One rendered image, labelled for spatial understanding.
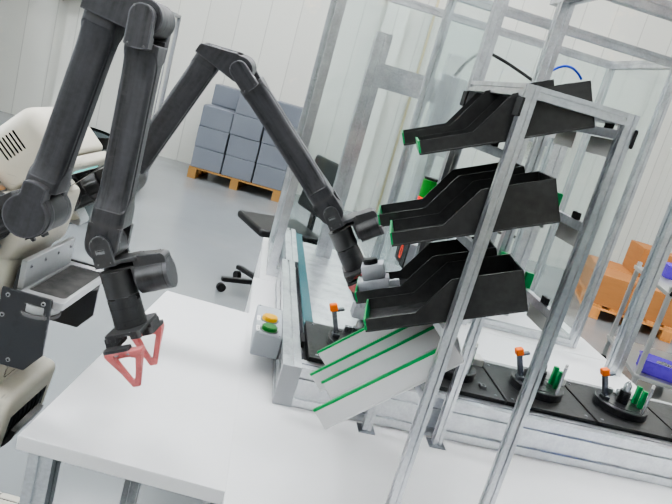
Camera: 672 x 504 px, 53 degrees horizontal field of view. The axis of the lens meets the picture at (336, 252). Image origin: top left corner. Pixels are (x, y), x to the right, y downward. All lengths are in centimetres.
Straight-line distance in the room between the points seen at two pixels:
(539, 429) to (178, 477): 88
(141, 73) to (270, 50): 844
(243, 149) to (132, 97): 750
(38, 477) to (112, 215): 50
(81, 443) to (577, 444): 113
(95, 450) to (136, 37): 71
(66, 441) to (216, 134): 754
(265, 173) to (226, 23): 224
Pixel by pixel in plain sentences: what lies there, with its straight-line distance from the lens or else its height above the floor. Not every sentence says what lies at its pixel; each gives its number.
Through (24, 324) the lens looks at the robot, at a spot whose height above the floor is 98.
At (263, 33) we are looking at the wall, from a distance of 962.
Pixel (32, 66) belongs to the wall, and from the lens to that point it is 1056.
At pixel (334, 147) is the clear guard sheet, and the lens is 293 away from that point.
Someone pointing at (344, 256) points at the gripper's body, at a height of 120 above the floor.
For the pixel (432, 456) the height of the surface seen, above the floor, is 86.
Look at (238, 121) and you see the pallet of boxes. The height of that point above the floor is 85.
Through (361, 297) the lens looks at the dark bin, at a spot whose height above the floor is 120.
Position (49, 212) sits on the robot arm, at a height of 125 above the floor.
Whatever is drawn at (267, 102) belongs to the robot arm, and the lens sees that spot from 156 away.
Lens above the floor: 158
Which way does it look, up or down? 13 degrees down
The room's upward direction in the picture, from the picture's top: 16 degrees clockwise
